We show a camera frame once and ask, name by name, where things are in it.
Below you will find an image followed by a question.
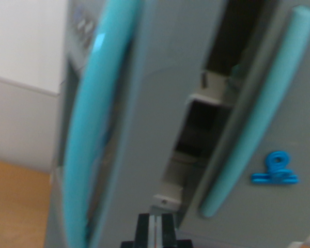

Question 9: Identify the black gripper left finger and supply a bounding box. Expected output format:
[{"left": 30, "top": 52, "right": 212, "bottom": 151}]
[{"left": 134, "top": 213, "right": 156, "bottom": 248}]

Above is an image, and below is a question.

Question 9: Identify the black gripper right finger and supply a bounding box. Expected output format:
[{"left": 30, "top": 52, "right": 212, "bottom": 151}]
[{"left": 155, "top": 213, "right": 177, "bottom": 248}]

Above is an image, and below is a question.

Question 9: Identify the teal handle of logo door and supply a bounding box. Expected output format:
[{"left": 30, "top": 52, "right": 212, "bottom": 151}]
[{"left": 198, "top": 6, "right": 310, "bottom": 218}]

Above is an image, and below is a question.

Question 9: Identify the small blue plastic clip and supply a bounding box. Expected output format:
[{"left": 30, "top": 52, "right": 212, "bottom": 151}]
[{"left": 251, "top": 151, "right": 300, "bottom": 185}]

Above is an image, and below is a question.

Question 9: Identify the teal handle of dispenser door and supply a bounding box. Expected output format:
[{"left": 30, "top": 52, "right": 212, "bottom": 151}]
[{"left": 63, "top": 0, "right": 143, "bottom": 248}]

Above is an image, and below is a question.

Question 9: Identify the grey fridge door with logo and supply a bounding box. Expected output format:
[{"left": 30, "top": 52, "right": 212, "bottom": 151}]
[{"left": 175, "top": 0, "right": 310, "bottom": 248}]

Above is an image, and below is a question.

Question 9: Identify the grey fridge door with dispenser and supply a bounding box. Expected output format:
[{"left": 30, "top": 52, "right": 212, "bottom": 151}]
[{"left": 44, "top": 0, "right": 229, "bottom": 248}]

